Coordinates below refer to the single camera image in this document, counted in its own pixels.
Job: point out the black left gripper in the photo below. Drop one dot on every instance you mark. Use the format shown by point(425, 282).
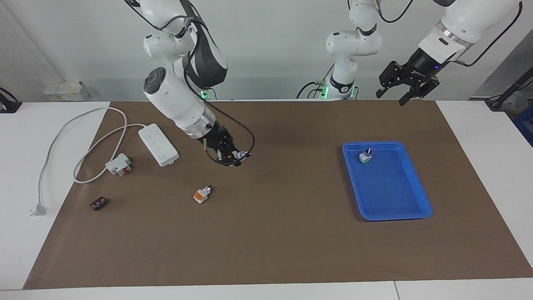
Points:
point(422, 64)

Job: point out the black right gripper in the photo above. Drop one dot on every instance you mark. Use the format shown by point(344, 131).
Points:
point(216, 139)

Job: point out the orange white selector switch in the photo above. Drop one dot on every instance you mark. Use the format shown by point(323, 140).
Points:
point(200, 196)
point(238, 155)

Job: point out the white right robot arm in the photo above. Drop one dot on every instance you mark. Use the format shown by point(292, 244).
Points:
point(175, 96)

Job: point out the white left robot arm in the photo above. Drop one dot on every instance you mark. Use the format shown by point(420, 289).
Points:
point(470, 16)

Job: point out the white power strip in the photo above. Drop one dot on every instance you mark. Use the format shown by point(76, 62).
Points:
point(158, 144)

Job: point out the brown table mat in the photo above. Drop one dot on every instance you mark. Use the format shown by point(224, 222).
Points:
point(270, 233)

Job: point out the black pole stand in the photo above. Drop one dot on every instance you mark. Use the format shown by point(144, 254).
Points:
point(506, 93)

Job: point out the blue plastic tray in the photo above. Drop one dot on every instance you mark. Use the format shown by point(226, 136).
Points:
point(391, 187)

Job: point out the white red circuit breaker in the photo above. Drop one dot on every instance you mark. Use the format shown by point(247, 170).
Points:
point(118, 164)

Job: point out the blue crate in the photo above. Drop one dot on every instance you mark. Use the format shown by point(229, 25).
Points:
point(525, 125)

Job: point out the small dark terminal block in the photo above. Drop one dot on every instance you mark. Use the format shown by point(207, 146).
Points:
point(99, 204)

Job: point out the white background boxes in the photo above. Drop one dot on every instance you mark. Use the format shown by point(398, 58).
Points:
point(62, 91)

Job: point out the black clamp stand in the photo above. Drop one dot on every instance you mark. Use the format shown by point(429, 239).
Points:
point(8, 104)

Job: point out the white black-knob selector switch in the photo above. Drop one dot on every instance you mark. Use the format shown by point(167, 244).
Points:
point(365, 157)

